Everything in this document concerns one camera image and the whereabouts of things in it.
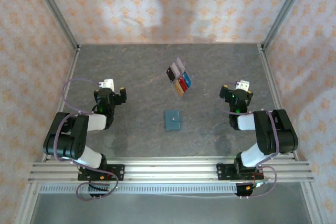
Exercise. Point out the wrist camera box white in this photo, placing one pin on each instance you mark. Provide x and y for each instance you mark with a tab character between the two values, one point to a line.
244	85
109	83

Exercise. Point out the white grey credit card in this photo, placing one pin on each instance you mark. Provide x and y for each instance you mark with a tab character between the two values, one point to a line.
174	67

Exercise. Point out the blue credit card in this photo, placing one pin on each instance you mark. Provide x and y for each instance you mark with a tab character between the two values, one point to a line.
187	78

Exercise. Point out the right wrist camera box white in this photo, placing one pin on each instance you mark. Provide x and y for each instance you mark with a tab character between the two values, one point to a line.
244	85

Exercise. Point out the yellow credit card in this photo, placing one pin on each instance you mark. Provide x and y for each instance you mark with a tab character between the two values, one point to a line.
179	89

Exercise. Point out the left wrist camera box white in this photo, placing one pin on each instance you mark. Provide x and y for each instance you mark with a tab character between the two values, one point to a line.
109	83

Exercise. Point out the aluminium table side rail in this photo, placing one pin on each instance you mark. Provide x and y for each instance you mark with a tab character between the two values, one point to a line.
72	66
267	66

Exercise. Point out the aluminium frame post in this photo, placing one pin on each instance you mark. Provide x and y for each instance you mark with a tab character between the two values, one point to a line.
56	11
284	9

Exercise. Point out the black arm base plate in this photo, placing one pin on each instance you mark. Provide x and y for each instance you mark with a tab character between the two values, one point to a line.
119	171
221	172

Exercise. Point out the lavender credit card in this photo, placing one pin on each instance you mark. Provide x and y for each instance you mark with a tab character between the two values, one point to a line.
179	62

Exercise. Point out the aluminium frame leg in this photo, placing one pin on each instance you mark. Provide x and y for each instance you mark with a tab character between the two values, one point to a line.
313	203
27	203

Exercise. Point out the aluminium base beam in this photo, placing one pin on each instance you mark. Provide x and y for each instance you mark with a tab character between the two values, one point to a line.
170	171

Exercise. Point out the blue leather card holder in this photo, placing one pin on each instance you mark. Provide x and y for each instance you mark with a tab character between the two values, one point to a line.
173	124

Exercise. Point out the clear acrylic card stand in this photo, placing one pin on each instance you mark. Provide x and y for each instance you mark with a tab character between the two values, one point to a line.
176	76

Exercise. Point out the red credit card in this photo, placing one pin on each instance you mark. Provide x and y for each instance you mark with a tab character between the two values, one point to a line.
182	83

